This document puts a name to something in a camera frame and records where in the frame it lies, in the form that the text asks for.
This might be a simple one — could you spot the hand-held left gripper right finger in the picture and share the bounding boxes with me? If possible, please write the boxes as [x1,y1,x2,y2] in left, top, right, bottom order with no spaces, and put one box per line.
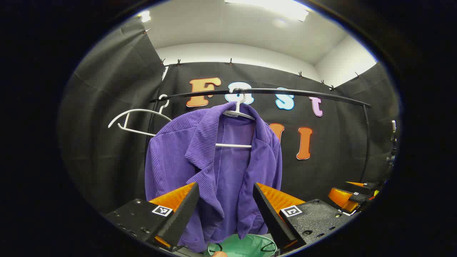
[252,183,352,250]

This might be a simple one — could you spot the black clothes rail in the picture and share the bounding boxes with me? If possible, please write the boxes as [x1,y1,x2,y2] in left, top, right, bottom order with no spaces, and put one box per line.
[145,88,372,182]

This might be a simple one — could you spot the black backdrop cloth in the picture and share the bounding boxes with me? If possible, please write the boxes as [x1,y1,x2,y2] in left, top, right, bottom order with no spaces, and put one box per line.
[59,18,400,215]

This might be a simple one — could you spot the purple corduroy jacket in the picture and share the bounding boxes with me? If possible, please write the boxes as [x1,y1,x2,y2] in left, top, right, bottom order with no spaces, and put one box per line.
[145,102,282,253]

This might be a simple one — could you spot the green laundry hamper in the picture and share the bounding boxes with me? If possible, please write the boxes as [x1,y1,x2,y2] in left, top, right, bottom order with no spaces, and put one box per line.
[206,234,278,257]

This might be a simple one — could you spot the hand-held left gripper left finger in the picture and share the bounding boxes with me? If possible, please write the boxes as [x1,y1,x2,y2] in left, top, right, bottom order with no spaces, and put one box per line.
[105,182,200,252]

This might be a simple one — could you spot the white plastic hanger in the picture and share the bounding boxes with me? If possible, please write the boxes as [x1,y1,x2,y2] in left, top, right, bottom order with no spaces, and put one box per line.
[215,87,256,148]
[108,94,172,137]

